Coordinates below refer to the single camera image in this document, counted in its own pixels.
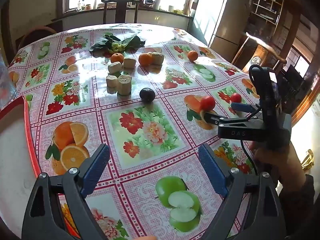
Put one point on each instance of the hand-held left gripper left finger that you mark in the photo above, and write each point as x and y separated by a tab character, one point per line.
96	166

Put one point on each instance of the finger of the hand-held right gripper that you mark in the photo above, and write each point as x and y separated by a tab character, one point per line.
225	120
241	106

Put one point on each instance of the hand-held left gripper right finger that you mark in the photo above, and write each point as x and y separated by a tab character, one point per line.
212	166

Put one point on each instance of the red tomato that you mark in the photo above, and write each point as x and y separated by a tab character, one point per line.
207	103
236	97

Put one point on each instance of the orange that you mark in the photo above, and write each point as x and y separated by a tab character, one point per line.
117	57
145	59
192	55

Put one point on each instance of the red rimmed white tray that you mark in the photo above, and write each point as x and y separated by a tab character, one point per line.
15	150

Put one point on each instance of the person's right forearm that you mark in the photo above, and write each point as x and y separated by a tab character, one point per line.
297	205

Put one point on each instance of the person's right hand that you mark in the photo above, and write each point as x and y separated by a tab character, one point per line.
287	162

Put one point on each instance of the carved wooden chair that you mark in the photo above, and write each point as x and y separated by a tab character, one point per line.
257	55

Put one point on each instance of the fruit and flower printed tablecloth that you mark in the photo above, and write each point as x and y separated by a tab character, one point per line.
140	130

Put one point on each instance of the dark round fruit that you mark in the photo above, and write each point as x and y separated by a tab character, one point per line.
147	95

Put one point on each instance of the beige refrigerator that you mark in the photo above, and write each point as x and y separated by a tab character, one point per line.
230	17

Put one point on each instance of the clear glass mug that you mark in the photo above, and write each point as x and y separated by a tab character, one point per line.
7	85

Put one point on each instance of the white cup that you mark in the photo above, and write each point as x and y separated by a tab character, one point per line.
171	8

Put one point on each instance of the leafy green vegetable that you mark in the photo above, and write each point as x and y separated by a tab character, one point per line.
125	43

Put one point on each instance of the white thermos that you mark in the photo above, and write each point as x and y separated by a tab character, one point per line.
158	2

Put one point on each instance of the dark kettle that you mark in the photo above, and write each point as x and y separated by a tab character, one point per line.
149	2

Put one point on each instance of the round back wooden chair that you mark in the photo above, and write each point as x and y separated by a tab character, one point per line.
37	31

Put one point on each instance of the dark wooden chair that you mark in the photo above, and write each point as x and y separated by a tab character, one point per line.
121	11

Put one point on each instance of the wooden wall shelf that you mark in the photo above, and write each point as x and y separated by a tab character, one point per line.
265	7

